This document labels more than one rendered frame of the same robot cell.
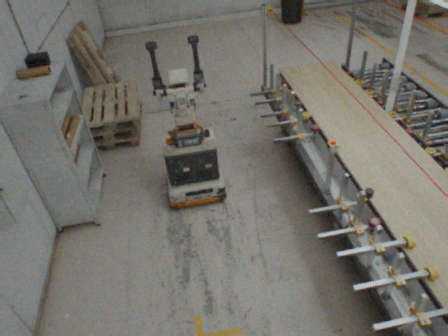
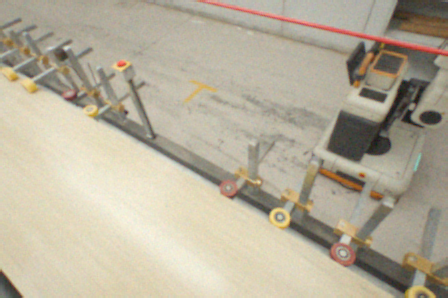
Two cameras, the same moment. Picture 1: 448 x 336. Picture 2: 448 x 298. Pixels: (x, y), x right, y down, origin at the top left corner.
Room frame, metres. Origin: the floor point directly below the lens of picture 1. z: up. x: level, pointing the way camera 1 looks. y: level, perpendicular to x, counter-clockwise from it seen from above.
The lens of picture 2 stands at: (3.39, -1.38, 1.92)
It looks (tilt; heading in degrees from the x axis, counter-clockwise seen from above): 51 degrees down; 137
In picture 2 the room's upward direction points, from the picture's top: 8 degrees counter-clockwise
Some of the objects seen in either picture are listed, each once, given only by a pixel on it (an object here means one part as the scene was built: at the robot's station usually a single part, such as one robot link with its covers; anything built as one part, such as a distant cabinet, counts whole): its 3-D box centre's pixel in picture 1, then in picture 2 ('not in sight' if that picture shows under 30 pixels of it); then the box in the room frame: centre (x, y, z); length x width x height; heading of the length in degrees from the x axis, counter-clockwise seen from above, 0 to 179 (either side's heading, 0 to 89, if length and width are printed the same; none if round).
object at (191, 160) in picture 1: (190, 152); (372, 106); (3.19, 0.29, 0.59); 0.55 x 0.34 x 0.83; 95
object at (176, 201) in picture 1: (194, 178); (364, 150); (3.28, 0.30, 0.16); 0.67 x 0.64 x 0.25; 5
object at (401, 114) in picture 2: not in sight; (424, 104); (3.44, 0.38, 0.68); 0.28 x 0.27 x 0.25; 95
